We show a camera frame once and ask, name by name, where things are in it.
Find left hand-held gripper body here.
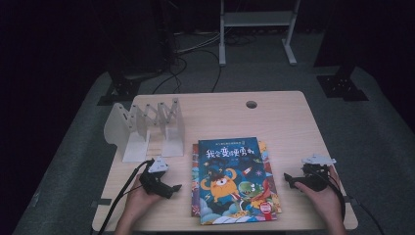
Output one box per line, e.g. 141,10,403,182
139,156,171,195

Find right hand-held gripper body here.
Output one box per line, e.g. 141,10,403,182
301,155,337,192

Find light blue animals picture book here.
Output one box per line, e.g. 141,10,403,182
190,140,283,218

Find white expandable book rack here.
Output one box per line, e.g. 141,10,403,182
103,97,186,164

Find dark blue monster picture book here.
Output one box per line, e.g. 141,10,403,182
197,136,279,226

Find person's left hand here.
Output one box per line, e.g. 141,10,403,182
122,176,163,222

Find person's right hand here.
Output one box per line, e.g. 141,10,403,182
294,164,345,225

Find right hand-held gripper black cable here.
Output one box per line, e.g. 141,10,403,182
308,164,347,223

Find hand-held gripper black cable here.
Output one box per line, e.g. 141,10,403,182
308,164,347,223
97,158,157,235

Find left hand-held gripper black cable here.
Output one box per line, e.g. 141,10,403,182
97,158,157,235

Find thin black cable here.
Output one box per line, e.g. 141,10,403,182
349,197,388,235

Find black floor cables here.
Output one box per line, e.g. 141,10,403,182
151,48,223,96

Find grey floor cables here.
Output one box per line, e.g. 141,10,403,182
174,29,223,55

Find white metal stand frame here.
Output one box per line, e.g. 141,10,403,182
218,0,301,68

